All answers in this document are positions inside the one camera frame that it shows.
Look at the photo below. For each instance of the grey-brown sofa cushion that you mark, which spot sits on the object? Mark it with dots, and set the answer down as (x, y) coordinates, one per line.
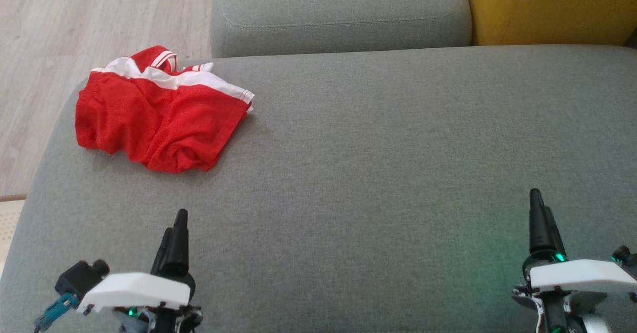
(632, 38)

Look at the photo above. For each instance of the beige woven rug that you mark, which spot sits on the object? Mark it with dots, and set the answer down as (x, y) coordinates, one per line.
(9, 223)

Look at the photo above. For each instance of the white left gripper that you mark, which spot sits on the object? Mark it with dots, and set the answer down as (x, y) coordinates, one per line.
(134, 288)

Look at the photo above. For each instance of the red white basketball jersey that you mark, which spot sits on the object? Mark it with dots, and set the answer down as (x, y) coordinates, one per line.
(152, 56)

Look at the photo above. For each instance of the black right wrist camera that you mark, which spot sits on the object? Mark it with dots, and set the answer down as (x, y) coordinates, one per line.
(624, 257)

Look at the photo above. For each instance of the red shorts white waistband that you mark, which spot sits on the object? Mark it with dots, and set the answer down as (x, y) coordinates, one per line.
(159, 124)

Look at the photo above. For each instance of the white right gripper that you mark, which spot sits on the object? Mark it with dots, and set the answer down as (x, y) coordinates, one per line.
(577, 276)

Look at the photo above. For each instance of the large grey sofa ottoman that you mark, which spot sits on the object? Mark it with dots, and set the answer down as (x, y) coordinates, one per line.
(373, 173)

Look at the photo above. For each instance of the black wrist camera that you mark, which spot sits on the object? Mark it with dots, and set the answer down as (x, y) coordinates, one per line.
(79, 276)
(624, 257)

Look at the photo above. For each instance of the yellow sofa back cushion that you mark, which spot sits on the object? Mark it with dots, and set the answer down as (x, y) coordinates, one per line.
(547, 4)

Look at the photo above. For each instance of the grey sofa seat cushion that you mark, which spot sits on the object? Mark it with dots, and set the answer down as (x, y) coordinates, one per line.
(338, 9)

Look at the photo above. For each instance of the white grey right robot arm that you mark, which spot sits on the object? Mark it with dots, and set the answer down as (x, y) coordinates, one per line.
(597, 324)

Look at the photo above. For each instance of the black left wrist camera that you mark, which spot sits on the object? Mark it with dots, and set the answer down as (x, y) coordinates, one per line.
(79, 276)

